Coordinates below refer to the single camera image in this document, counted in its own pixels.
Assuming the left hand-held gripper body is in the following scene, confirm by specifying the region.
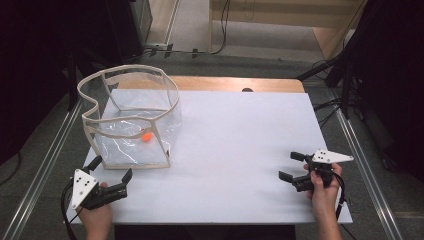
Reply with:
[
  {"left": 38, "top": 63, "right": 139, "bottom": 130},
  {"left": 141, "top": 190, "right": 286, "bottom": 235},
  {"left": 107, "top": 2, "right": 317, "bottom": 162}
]
[{"left": 70, "top": 168, "right": 129, "bottom": 211}]

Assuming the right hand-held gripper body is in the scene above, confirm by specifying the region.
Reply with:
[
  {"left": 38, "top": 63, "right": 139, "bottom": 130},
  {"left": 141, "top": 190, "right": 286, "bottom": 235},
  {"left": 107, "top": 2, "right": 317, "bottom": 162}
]
[{"left": 291, "top": 148, "right": 355, "bottom": 193}]

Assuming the clear plastic bin beige trim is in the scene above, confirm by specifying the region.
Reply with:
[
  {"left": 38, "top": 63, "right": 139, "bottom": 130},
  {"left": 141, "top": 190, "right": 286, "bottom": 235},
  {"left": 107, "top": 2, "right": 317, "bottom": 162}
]
[{"left": 76, "top": 64, "right": 183, "bottom": 171}]

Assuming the person's left hand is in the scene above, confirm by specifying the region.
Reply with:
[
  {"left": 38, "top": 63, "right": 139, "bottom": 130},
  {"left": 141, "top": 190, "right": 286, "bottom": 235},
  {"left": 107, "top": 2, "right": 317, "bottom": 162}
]
[{"left": 77, "top": 202, "right": 114, "bottom": 233}]

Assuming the person's right hand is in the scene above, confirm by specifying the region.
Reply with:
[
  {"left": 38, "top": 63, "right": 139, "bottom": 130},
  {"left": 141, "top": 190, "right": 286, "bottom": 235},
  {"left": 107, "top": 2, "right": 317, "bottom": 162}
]
[{"left": 303, "top": 162, "right": 344, "bottom": 220}]

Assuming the white board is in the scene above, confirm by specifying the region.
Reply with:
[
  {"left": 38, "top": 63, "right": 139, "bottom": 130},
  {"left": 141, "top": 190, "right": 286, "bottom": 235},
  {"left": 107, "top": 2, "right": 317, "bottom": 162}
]
[{"left": 64, "top": 88, "right": 354, "bottom": 225}]

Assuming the black metal stand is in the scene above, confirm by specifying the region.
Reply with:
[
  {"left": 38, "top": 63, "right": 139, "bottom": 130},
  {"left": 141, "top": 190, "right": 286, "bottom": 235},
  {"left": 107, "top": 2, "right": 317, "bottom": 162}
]
[{"left": 295, "top": 56, "right": 355, "bottom": 120}]

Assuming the black curtain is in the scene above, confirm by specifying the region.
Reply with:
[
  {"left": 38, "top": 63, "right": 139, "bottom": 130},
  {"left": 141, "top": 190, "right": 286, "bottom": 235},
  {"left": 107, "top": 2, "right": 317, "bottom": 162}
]
[
  {"left": 0, "top": 0, "right": 143, "bottom": 166},
  {"left": 333, "top": 0, "right": 424, "bottom": 183}
]

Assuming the person's dark clothing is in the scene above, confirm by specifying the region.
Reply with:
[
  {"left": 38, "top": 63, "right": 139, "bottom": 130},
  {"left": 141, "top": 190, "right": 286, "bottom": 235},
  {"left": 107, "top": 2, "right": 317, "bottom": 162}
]
[{"left": 114, "top": 224, "right": 297, "bottom": 240}]

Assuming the wooden table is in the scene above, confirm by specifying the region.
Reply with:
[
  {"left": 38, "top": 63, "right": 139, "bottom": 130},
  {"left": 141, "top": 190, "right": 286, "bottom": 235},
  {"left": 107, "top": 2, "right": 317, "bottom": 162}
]
[{"left": 118, "top": 75, "right": 306, "bottom": 94}]

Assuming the light wooden shelf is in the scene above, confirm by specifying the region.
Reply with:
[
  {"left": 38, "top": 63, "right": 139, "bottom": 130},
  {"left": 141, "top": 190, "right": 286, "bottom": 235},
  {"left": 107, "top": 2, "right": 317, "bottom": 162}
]
[{"left": 208, "top": 0, "right": 368, "bottom": 61}]

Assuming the metal floor rail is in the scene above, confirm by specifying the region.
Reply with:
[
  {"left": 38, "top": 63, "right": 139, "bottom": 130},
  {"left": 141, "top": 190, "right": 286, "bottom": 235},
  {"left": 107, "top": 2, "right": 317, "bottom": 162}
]
[
  {"left": 328, "top": 89, "right": 405, "bottom": 240},
  {"left": 0, "top": 99, "right": 85, "bottom": 240}
]

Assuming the right hand-held gripper cable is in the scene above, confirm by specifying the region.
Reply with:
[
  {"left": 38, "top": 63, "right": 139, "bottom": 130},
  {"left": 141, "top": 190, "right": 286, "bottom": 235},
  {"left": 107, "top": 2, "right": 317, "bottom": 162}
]
[{"left": 332, "top": 170, "right": 358, "bottom": 240}]

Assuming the hand-held gripper cable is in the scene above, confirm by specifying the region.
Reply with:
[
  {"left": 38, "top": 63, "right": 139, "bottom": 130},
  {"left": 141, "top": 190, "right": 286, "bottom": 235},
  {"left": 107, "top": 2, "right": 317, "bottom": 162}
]
[
  {"left": 332, "top": 170, "right": 358, "bottom": 240},
  {"left": 60, "top": 180, "right": 80, "bottom": 240}
]

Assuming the left hand-held gripper cable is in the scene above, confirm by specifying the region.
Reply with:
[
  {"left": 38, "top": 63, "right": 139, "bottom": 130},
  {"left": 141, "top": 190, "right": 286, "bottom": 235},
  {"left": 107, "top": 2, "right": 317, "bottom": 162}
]
[{"left": 60, "top": 180, "right": 80, "bottom": 240}]

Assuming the bundle of black floor cables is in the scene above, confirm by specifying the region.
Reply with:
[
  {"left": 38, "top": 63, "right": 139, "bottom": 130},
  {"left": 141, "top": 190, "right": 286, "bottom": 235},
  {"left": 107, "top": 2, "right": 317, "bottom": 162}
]
[{"left": 312, "top": 96, "right": 346, "bottom": 130}]

